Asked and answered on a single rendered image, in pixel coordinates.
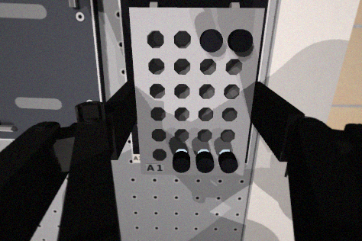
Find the grey perforated base plate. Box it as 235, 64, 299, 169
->
31, 0, 281, 241

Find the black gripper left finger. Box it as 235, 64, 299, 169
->
0, 80, 137, 241

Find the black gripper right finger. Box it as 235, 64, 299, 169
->
250, 82, 362, 241

